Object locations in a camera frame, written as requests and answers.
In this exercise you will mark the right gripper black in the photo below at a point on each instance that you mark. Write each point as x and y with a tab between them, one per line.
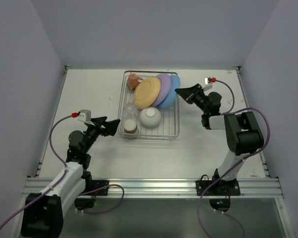
193	93

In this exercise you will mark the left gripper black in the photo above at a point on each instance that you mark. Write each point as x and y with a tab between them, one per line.
99	126

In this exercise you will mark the blue plate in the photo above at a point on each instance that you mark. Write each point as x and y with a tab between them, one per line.
172	95

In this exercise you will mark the purple plate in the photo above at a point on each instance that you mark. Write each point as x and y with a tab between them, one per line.
165	81

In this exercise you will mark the yellow plate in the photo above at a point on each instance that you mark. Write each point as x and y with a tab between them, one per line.
147	92

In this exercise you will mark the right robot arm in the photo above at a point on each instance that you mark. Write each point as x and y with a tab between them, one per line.
243	136

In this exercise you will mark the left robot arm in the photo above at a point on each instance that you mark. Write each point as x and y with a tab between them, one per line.
44	212

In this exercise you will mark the white and brown cup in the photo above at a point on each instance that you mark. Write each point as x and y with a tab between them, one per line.
130	126

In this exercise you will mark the clear drinking glass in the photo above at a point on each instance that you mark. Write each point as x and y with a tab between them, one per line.
130	111

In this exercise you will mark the white bowl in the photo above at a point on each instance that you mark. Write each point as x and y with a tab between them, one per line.
150	117

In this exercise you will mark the pink mug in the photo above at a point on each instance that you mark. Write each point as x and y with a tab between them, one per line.
133	81

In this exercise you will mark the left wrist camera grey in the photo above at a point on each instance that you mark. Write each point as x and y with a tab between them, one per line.
84	115

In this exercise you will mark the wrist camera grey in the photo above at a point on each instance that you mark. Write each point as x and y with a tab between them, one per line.
208	82
84	115

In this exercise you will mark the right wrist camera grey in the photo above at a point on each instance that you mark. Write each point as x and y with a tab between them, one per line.
208	82

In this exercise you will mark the metal wire dish rack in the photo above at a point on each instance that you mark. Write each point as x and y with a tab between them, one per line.
169	126

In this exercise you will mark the aluminium front rail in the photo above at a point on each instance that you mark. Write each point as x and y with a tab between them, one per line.
190	188

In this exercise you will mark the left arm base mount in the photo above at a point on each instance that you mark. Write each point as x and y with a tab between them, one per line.
89	202

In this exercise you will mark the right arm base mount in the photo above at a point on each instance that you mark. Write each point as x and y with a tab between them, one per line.
224	189

